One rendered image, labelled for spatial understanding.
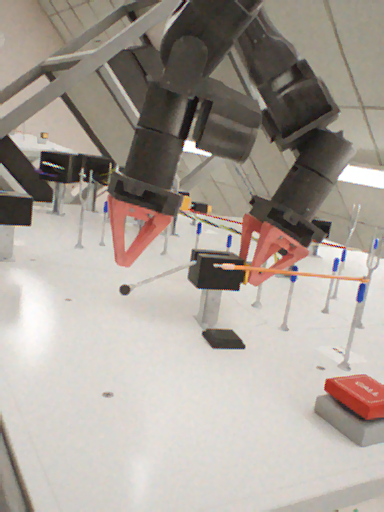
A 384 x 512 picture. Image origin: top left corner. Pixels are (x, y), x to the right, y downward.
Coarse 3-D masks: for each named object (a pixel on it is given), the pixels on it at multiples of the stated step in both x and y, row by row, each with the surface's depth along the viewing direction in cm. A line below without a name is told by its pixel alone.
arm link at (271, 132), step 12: (324, 84) 62; (264, 108) 64; (336, 108) 62; (264, 120) 63; (324, 120) 62; (264, 132) 65; (276, 132) 63; (300, 132) 63; (312, 132) 65; (276, 144) 66; (288, 144) 64; (300, 144) 68
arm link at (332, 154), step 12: (324, 132) 62; (336, 132) 62; (312, 144) 62; (324, 144) 61; (336, 144) 61; (348, 144) 61; (300, 156) 63; (312, 156) 62; (324, 156) 61; (336, 156) 61; (348, 156) 62; (312, 168) 61; (324, 168) 61; (336, 168) 62; (336, 180) 63
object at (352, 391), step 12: (324, 384) 46; (336, 384) 45; (348, 384) 45; (360, 384) 46; (372, 384) 46; (336, 396) 45; (348, 396) 43; (360, 396) 43; (372, 396) 44; (348, 408) 45; (360, 408) 42; (372, 408) 42
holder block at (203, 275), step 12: (192, 252) 63; (204, 252) 63; (216, 252) 64; (228, 252) 65; (204, 264) 60; (216, 264) 61; (240, 264) 62; (192, 276) 63; (204, 276) 61; (216, 276) 61; (228, 276) 62; (240, 276) 62; (204, 288) 61; (216, 288) 62; (228, 288) 62
